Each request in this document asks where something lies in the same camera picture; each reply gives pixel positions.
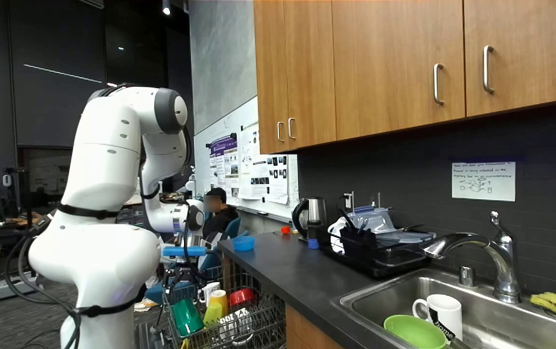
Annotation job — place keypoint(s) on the green plastic cup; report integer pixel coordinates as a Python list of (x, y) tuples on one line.
[(187, 317)]

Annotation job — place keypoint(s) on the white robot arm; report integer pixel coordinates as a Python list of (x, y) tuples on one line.
[(104, 237)]

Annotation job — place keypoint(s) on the black dish drying rack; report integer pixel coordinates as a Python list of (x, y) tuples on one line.
[(371, 245)]

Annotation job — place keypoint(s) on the red cup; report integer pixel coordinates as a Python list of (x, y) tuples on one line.
[(241, 297)]

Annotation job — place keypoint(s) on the light green cup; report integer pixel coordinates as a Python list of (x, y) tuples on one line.
[(214, 313)]

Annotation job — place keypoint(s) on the white cup lying sideways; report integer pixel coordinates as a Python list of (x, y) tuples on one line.
[(237, 328)]

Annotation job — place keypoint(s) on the black electric kettle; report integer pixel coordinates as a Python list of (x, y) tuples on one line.
[(309, 222)]

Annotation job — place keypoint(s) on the whiteboard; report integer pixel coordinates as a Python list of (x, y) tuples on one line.
[(267, 185)]

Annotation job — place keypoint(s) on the small red object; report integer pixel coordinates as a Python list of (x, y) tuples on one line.
[(286, 229)]

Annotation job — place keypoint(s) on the research poster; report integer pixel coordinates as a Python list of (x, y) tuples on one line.
[(224, 160)]

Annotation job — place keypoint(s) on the seated person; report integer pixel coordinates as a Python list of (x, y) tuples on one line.
[(220, 214)]

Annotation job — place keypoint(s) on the blue bowl on counter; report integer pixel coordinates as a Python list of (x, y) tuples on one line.
[(243, 243)]

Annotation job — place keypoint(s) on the upper wooden cabinets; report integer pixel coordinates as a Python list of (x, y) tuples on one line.
[(332, 70)]

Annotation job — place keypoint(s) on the wooden cabinets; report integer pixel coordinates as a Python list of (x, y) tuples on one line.
[(332, 70), (303, 334)]

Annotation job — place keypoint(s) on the blue clamp on wrist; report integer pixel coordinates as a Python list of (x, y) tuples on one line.
[(172, 251)]

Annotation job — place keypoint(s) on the yellow mug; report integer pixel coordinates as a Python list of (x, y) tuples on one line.
[(220, 299)]

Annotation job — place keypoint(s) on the lower wooden cabinets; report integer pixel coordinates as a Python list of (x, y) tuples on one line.
[(303, 334)]

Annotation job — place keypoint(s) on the green bowl in sink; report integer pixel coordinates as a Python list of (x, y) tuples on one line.
[(416, 332)]

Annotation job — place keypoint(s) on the white mug in sink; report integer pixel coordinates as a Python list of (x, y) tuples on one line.
[(449, 311)]

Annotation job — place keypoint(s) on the chrome faucet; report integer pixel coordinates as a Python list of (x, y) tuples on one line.
[(501, 249)]

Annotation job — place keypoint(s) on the wire dishwasher rack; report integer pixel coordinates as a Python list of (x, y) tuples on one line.
[(183, 282)]

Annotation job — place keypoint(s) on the paper wall notice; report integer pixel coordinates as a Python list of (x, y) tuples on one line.
[(495, 181)]

